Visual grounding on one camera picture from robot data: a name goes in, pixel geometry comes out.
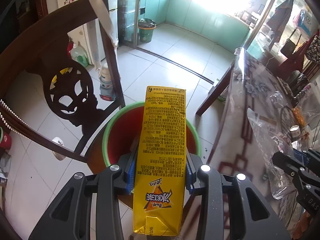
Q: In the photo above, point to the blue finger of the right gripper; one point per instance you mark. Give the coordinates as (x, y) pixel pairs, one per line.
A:
(301, 156)

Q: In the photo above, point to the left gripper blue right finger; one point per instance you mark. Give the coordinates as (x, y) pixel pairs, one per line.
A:
(189, 174)

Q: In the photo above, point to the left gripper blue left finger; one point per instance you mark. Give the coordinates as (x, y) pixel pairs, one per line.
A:
(131, 166)

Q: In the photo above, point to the yellow drink carton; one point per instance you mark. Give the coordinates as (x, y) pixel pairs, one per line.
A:
(158, 194)

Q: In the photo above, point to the clear printed plastic bag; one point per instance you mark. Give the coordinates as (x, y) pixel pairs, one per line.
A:
(271, 140)

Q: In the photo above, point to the green kitchen trash bin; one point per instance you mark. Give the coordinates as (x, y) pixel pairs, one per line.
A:
(146, 27)

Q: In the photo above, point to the teal kitchen cabinets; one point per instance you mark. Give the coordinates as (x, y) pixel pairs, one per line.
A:
(225, 30)

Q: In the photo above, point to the crushed paper cup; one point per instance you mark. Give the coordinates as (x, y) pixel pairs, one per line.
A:
(295, 132)

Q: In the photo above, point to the red bin with green rim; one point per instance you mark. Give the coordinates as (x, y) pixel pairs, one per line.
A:
(121, 135)

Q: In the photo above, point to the bag of orange snacks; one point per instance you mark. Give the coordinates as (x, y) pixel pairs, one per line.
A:
(307, 107)

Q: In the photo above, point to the floral tablecloth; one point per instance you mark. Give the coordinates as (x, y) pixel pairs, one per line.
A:
(267, 185)

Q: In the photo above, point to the crumpled clear plastic wrap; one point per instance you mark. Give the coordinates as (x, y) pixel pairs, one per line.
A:
(277, 100)

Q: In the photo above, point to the white plastic bottle on floor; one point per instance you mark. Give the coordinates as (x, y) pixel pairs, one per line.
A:
(106, 85)

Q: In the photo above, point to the dark red hanging garment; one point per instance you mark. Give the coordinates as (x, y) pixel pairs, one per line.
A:
(295, 61)

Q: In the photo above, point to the dark wooden carved chair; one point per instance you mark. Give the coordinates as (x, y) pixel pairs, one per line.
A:
(68, 90)

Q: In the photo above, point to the black handbag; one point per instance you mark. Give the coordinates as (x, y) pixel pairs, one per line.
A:
(289, 46)

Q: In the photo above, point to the white refrigerator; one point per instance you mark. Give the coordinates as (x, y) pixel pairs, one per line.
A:
(88, 35)

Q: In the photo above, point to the grey cloth on chair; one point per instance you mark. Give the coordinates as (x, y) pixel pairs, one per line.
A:
(103, 16)

